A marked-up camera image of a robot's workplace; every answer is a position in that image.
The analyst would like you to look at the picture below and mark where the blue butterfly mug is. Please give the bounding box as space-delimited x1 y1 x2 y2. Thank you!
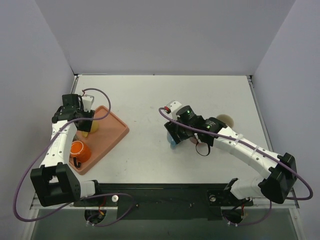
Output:
166 131 181 150

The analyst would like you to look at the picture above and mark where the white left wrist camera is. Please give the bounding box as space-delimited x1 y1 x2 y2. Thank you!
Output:
81 95 95 112

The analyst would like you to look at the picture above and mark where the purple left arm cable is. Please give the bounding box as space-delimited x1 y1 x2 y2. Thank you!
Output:
13 87 137 227

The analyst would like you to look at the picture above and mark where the salmon pink plastic tray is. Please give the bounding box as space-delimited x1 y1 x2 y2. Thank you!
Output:
69 112 130 175

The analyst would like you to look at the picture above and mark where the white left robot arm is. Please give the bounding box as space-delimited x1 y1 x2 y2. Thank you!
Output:
30 94 103 207

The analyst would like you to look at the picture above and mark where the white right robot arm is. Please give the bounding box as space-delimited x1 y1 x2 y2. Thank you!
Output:
161 101 297 205

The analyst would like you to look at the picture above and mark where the dark red pink mug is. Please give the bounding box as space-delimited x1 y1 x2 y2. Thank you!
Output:
189 136 199 145

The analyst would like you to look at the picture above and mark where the cream mug yellow handle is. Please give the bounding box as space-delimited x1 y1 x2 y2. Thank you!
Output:
81 120 99 138

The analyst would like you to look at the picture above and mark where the orange mug black handle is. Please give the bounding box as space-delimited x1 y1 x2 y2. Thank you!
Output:
69 140 92 169

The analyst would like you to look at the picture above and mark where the cream floral mug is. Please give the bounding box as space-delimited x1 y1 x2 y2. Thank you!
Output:
216 114 235 128

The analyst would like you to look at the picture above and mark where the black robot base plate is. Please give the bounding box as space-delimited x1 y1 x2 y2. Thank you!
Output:
74 183 253 221

